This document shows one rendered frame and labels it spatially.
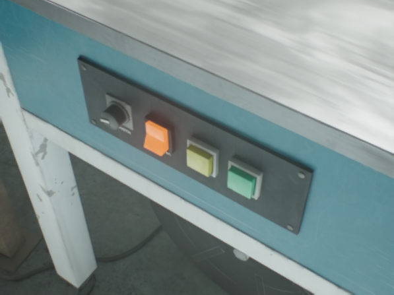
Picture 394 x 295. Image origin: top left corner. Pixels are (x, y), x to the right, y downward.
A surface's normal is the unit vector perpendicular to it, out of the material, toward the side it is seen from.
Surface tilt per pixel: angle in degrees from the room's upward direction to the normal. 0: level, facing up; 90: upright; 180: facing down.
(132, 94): 90
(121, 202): 0
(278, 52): 0
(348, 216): 90
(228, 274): 90
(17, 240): 90
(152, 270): 0
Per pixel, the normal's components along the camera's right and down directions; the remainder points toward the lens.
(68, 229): 0.82, 0.42
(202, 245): -0.57, 0.60
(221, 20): 0.00, -0.68
